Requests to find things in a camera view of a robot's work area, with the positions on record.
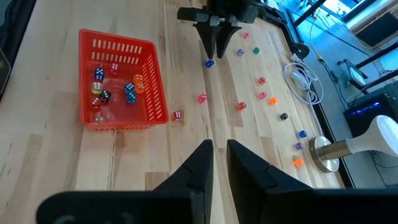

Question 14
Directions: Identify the white mushroom table lamp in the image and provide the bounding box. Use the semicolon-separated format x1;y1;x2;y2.
308;114;398;174

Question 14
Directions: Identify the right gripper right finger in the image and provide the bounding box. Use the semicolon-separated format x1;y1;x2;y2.
226;139;313;224

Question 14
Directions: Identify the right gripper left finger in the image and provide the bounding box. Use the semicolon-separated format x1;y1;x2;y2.
154;139;214;224

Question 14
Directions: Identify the white lamp power cable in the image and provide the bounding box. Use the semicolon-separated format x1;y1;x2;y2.
282;52;326;138

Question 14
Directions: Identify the black computer tower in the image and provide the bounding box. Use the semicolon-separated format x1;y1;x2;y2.
343;83;398;138

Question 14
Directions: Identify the red plastic slotted basket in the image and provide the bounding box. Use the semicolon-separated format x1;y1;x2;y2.
78;29;169;131

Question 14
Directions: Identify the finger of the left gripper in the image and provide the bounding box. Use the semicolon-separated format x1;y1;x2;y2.
193;23;222;59
216;26;243;59

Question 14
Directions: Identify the black table clamp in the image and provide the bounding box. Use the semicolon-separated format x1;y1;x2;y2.
292;42;310;60

